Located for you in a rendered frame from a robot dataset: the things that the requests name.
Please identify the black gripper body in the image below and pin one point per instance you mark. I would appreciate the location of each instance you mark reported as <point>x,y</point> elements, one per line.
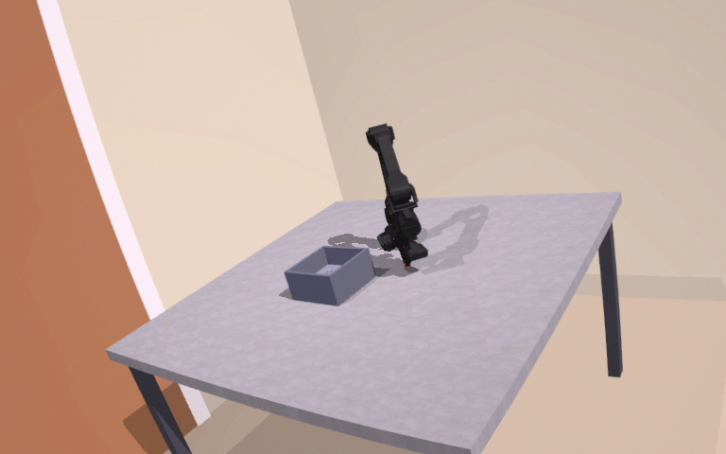
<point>413,250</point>

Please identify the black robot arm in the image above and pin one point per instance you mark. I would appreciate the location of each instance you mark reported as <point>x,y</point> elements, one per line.
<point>399,191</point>

